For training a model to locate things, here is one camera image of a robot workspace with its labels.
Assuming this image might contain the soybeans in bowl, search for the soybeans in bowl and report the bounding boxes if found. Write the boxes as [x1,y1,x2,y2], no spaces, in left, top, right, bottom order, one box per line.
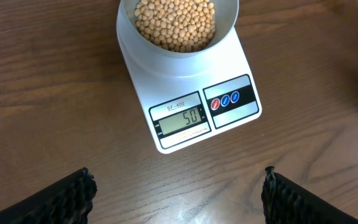
[134,0,216,53]

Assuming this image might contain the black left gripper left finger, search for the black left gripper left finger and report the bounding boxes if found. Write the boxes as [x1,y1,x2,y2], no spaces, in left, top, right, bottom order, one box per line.
[0,167,98,224]

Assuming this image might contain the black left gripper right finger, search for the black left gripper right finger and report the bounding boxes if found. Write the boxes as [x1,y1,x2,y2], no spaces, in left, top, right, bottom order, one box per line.
[261,166,358,224]

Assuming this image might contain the grey round bowl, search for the grey round bowl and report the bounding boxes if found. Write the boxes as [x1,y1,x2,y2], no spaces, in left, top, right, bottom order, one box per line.
[116,0,244,77]

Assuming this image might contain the white digital kitchen scale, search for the white digital kitchen scale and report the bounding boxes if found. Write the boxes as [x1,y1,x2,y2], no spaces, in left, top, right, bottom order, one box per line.
[116,9,263,155]

